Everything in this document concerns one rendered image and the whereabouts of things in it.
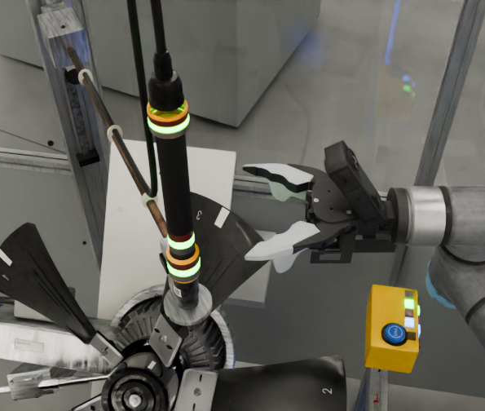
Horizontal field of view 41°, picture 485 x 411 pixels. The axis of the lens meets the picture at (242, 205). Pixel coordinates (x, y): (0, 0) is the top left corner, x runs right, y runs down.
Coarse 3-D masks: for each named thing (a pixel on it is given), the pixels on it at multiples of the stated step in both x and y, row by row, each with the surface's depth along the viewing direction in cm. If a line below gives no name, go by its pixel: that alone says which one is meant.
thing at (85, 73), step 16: (128, 0) 67; (160, 0) 59; (160, 16) 60; (160, 32) 61; (160, 48) 62; (80, 64) 117; (80, 80) 116; (144, 80) 75; (96, 96) 111; (144, 96) 76; (144, 112) 78; (112, 128) 105; (144, 128) 80; (128, 160) 100
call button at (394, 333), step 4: (388, 328) 135; (392, 328) 135; (396, 328) 135; (400, 328) 135; (388, 332) 135; (392, 332) 135; (396, 332) 135; (400, 332) 135; (404, 332) 135; (388, 336) 134; (392, 336) 134; (396, 336) 134; (400, 336) 134; (392, 340) 134; (396, 340) 133; (400, 340) 134
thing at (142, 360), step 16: (128, 352) 120; (144, 352) 115; (128, 368) 109; (144, 368) 109; (160, 368) 111; (176, 368) 119; (112, 384) 109; (128, 384) 109; (144, 384) 109; (160, 384) 108; (176, 384) 114; (112, 400) 110; (128, 400) 110; (144, 400) 110; (160, 400) 109; (176, 400) 120
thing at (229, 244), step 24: (192, 192) 114; (192, 216) 113; (216, 216) 110; (216, 240) 109; (240, 240) 106; (216, 264) 108; (240, 264) 105; (264, 264) 104; (168, 288) 116; (216, 288) 107
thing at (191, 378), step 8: (184, 376) 116; (192, 376) 117; (208, 376) 117; (216, 376) 117; (184, 384) 116; (192, 384) 116; (200, 384) 116; (208, 384) 116; (184, 392) 115; (192, 392) 115; (208, 392) 115; (184, 400) 113; (192, 400) 113; (200, 400) 113; (208, 400) 113; (176, 408) 112; (184, 408) 113; (200, 408) 113; (208, 408) 113
